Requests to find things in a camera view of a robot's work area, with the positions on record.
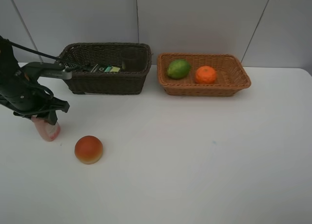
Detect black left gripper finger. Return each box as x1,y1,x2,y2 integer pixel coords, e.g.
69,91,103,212
45,111,58,125

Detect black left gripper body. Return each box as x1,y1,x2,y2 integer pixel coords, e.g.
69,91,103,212
0,87,70,118

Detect pink bottle white cap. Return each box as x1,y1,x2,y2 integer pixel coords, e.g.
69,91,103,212
31,116,60,142

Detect black pump bottle green label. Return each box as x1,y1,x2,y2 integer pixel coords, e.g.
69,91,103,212
82,63,121,73

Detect translucent purple plastic cup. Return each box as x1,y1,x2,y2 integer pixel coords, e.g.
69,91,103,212
121,47,143,72

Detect green lime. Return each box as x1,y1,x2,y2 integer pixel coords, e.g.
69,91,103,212
167,59,191,80

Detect orange tangerine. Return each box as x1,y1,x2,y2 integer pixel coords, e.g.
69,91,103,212
195,66,217,84

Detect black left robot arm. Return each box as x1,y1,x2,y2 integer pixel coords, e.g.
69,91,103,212
0,38,72,125

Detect round orange bread bun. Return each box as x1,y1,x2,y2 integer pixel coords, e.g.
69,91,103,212
74,136,104,164

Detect dark brown wicker basket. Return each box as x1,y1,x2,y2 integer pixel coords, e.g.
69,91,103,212
58,42,152,95

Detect orange wicker basket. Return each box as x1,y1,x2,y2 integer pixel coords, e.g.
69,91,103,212
157,53,251,97

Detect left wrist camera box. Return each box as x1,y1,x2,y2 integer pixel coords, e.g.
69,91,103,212
22,62,72,81

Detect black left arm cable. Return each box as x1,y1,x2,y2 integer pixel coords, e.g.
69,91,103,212
0,37,91,72

